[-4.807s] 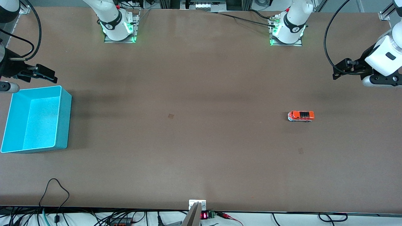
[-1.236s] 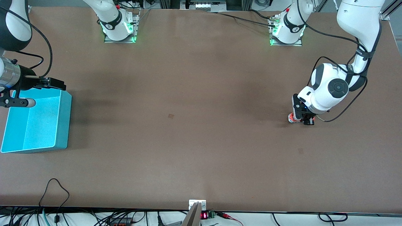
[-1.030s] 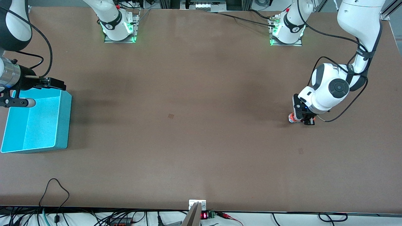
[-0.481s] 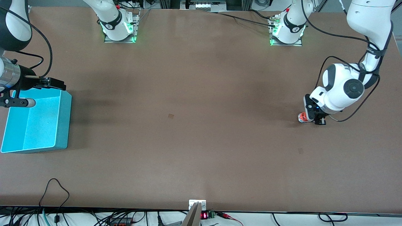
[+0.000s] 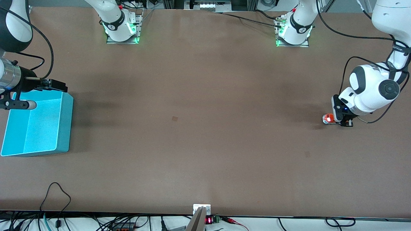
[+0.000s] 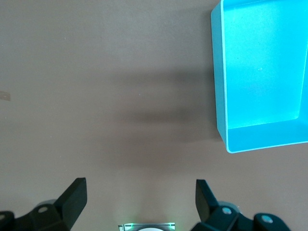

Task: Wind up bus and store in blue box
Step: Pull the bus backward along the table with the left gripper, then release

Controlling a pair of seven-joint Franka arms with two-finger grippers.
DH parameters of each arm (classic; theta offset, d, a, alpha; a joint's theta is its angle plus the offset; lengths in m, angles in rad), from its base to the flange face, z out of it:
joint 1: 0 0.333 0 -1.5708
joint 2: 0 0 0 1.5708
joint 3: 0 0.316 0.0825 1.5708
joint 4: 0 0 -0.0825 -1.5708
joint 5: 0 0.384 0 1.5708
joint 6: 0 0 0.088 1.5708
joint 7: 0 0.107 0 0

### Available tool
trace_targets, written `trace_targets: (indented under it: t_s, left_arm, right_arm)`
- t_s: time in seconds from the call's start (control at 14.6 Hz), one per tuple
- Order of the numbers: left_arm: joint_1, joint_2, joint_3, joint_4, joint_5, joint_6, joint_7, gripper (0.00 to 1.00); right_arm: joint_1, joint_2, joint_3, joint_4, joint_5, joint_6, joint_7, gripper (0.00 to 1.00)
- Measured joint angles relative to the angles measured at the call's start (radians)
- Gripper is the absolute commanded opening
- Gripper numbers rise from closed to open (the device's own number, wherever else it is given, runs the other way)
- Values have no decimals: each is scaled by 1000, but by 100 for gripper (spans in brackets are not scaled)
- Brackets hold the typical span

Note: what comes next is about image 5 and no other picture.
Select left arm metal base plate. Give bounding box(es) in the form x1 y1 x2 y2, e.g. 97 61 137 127
275 15 310 48

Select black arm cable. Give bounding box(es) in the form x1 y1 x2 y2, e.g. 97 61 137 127
0 6 54 81
316 0 411 124

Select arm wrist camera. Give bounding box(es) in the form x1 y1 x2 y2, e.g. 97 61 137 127
0 91 38 111
331 94 344 123

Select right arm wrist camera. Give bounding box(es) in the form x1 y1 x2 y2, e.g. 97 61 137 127
0 91 38 111

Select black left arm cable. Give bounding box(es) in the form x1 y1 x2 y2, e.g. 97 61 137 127
316 0 411 124

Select white mount bracket plate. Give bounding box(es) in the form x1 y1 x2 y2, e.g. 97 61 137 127
193 204 211 216

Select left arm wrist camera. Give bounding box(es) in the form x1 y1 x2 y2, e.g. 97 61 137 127
331 94 344 123

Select blue plastic box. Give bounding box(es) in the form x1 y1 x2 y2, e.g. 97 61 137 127
1 90 74 157

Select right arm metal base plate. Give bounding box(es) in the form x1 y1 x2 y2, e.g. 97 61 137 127
107 10 144 44

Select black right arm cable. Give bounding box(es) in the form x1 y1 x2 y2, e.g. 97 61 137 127
0 6 54 81

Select red clip lead wires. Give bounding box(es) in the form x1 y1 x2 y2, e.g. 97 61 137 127
220 217 249 231

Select black coiled cable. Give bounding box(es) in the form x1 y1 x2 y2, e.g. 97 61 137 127
325 217 356 228

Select thin black looped cable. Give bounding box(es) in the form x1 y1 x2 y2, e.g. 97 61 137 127
39 182 72 229

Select long black table cable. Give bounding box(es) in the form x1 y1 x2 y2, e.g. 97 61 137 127
207 11 283 29

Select aluminium rack with lights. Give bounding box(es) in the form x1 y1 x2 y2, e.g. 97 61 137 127
184 0 232 12

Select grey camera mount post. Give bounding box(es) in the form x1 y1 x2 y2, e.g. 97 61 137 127
186 207 206 231

